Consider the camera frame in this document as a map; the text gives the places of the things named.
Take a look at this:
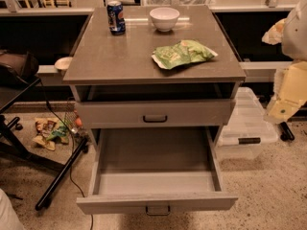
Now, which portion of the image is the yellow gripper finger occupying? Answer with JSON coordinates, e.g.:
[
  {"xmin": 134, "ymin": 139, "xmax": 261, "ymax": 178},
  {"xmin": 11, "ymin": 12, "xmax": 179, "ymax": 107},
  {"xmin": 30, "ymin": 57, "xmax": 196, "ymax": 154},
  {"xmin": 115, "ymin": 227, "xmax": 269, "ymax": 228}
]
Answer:
[
  {"xmin": 262, "ymin": 18, "xmax": 285, "ymax": 45},
  {"xmin": 264, "ymin": 61, "xmax": 307, "ymax": 124}
]

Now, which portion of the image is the green jalapeno chip bag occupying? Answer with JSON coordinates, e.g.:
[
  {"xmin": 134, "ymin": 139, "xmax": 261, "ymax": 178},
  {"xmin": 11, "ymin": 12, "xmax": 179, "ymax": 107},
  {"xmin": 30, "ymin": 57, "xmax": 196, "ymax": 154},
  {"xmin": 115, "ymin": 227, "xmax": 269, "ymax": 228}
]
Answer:
[{"xmin": 152, "ymin": 39, "xmax": 218, "ymax": 70}]

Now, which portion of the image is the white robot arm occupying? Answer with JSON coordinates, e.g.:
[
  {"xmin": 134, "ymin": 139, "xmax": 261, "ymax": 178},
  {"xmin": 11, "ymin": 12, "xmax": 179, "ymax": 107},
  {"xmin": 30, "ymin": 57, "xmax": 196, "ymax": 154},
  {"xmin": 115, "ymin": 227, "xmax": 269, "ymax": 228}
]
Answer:
[{"xmin": 262, "ymin": 0, "xmax": 307, "ymax": 124}]

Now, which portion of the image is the closed grey top drawer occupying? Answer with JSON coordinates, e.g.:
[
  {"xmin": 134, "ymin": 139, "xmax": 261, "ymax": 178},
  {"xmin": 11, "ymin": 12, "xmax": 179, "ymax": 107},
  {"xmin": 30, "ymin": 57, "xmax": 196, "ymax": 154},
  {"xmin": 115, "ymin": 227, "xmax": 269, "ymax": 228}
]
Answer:
[{"xmin": 75, "ymin": 100, "xmax": 235, "ymax": 128}]

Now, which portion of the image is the grey drawer cabinet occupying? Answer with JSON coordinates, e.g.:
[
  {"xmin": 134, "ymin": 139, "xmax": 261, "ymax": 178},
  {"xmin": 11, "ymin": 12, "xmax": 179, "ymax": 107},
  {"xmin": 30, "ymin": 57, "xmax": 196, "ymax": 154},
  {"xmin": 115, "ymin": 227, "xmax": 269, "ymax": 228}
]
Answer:
[{"xmin": 62, "ymin": 5, "xmax": 248, "ymax": 216}]

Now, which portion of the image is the open grey middle drawer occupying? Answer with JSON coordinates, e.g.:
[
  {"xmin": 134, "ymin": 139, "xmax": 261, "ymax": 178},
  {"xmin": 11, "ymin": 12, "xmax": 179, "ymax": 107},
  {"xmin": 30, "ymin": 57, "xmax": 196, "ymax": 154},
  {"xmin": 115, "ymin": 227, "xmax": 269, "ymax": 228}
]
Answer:
[{"xmin": 77, "ymin": 127, "xmax": 238, "ymax": 216}]

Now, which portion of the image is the dark bag on table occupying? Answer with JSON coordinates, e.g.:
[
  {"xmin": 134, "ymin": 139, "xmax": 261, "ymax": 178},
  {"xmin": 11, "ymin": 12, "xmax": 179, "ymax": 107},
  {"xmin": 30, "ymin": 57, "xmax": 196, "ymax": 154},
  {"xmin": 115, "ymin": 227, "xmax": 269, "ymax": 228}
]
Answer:
[{"xmin": 0, "ymin": 50, "xmax": 39, "ymax": 86}]

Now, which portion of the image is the clear plastic storage bin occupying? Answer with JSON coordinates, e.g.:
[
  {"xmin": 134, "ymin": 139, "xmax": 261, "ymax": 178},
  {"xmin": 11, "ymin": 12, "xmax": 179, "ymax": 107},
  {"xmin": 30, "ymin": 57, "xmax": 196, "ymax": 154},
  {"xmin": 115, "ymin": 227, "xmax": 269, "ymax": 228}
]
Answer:
[{"xmin": 215, "ymin": 87, "xmax": 278, "ymax": 159}]

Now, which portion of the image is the white ceramic bowl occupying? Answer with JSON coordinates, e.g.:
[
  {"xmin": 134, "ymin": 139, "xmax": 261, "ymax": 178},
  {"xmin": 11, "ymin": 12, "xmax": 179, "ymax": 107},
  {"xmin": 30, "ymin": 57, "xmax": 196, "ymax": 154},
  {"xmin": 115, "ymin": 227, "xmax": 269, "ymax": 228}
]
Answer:
[{"xmin": 150, "ymin": 7, "xmax": 179, "ymax": 32}]

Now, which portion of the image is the blue soda can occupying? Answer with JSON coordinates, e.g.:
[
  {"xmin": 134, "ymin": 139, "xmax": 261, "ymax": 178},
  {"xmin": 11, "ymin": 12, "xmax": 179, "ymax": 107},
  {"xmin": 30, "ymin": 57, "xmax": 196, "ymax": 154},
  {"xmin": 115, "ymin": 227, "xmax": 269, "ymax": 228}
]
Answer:
[{"xmin": 106, "ymin": 1, "xmax": 126, "ymax": 35}]

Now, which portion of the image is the pile of snack bags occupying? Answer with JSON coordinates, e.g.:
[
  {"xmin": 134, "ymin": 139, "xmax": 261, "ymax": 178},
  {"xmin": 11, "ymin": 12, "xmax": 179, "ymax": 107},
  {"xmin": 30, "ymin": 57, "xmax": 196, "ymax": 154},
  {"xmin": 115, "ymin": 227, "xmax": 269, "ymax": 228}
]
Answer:
[{"xmin": 33, "ymin": 118, "xmax": 69, "ymax": 150}]

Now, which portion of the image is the small wire basket with fruit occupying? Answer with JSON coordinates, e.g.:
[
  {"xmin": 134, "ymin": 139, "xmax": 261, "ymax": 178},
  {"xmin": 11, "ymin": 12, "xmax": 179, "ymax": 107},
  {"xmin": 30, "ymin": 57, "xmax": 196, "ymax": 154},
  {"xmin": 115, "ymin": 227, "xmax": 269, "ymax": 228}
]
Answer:
[{"xmin": 64, "ymin": 97, "xmax": 86, "ymax": 137}]

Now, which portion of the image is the black power cable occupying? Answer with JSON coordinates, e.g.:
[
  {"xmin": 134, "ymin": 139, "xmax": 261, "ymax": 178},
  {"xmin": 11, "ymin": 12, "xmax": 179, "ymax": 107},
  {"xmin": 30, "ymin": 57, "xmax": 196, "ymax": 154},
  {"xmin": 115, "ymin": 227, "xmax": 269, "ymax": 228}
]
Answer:
[{"xmin": 39, "ymin": 81, "xmax": 95, "ymax": 230}]

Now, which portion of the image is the black table frame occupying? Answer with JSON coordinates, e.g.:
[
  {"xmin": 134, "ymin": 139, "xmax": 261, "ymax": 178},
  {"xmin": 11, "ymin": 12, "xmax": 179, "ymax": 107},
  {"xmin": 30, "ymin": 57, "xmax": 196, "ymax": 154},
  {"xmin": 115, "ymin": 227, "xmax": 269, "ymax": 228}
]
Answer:
[{"xmin": 0, "ymin": 77, "xmax": 89, "ymax": 212}]

